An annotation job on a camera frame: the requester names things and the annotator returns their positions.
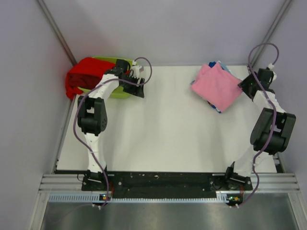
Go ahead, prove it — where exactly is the aluminium left corner post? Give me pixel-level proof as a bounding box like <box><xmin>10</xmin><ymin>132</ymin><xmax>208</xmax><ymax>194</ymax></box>
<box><xmin>35</xmin><ymin>0</ymin><xmax>77</xmax><ymax>66</ymax></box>

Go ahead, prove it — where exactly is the blue printed folded t-shirt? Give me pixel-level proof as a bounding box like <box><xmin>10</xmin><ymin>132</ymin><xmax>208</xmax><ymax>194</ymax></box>
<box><xmin>207</xmin><ymin>60</ymin><xmax>221</xmax><ymax>113</ymax></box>

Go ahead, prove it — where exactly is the aluminium corner post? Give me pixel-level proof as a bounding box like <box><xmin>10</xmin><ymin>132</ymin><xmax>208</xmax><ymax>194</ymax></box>
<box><xmin>35</xmin><ymin>0</ymin><xmax>77</xmax><ymax>66</ymax></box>
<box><xmin>251</xmin><ymin>0</ymin><xmax>294</xmax><ymax>67</ymax></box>

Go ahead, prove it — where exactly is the aluminium right side rail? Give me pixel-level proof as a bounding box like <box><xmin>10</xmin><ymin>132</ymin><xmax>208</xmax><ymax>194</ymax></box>
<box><xmin>248</xmin><ymin>68</ymin><xmax>285</xmax><ymax>173</ymax></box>

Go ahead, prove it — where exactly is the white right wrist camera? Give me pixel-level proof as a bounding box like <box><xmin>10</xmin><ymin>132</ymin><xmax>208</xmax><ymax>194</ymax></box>
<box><xmin>267</xmin><ymin>63</ymin><xmax>277</xmax><ymax>81</ymax></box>

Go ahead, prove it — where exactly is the aluminium front frame rail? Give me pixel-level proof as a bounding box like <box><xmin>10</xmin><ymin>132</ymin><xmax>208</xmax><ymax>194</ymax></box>
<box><xmin>38</xmin><ymin>173</ymin><xmax>300</xmax><ymax>193</ymax></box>

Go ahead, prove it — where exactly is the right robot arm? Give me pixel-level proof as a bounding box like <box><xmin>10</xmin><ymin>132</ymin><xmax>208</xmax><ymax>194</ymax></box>
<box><xmin>224</xmin><ymin>65</ymin><xmax>296</xmax><ymax>190</ymax></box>

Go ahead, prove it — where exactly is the green plastic basin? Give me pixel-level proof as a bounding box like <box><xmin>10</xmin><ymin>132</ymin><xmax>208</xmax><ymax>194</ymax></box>
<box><xmin>93</xmin><ymin>56</ymin><xmax>132</xmax><ymax>99</ymax></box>

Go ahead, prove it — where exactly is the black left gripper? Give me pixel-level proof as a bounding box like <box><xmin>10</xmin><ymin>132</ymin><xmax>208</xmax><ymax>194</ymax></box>
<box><xmin>119</xmin><ymin>73</ymin><xmax>144</xmax><ymax>98</ymax></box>

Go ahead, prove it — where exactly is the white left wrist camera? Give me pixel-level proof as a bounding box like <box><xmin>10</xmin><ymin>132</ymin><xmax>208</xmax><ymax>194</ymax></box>
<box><xmin>130</xmin><ymin>61</ymin><xmax>144</xmax><ymax>78</ymax></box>

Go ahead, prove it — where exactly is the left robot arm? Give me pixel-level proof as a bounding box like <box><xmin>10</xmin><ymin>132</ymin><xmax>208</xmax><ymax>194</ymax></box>
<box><xmin>73</xmin><ymin>59</ymin><xmax>145</xmax><ymax>190</ymax></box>

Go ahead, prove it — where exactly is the aluminium right corner post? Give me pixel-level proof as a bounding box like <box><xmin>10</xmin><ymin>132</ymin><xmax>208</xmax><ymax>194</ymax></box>
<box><xmin>251</xmin><ymin>0</ymin><xmax>294</xmax><ymax>67</ymax></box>

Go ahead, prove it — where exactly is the red t-shirt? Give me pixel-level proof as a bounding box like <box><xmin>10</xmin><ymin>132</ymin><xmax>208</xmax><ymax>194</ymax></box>
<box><xmin>65</xmin><ymin>57</ymin><xmax>115</xmax><ymax>100</ymax></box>

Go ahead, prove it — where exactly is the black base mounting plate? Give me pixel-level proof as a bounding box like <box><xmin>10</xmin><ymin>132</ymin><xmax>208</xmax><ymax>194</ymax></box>
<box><xmin>82</xmin><ymin>171</ymin><xmax>252</xmax><ymax>199</ymax></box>

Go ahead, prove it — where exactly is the white folded t-shirt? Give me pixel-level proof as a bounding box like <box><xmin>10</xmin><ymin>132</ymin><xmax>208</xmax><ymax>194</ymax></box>
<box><xmin>190</xmin><ymin>67</ymin><xmax>233</xmax><ymax>101</ymax></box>

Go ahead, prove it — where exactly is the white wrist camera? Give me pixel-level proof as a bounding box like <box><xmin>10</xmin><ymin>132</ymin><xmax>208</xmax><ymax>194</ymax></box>
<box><xmin>267</xmin><ymin>63</ymin><xmax>277</xmax><ymax>81</ymax></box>
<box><xmin>130</xmin><ymin>61</ymin><xmax>144</xmax><ymax>78</ymax></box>

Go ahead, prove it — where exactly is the light blue folded t-shirt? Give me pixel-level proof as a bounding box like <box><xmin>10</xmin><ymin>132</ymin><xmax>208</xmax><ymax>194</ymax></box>
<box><xmin>217</xmin><ymin>61</ymin><xmax>230</xmax><ymax>73</ymax></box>

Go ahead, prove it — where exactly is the grey slotted cable duct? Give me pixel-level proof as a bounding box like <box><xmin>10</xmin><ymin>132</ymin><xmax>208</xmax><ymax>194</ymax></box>
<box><xmin>48</xmin><ymin>193</ymin><xmax>241</xmax><ymax>204</ymax></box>

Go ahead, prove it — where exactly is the pink t-shirt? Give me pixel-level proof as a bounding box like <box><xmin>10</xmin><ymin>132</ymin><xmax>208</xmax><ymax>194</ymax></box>
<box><xmin>190</xmin><ymin>62</ymin><xmax>242</xmax><ymax>113</ymax></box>

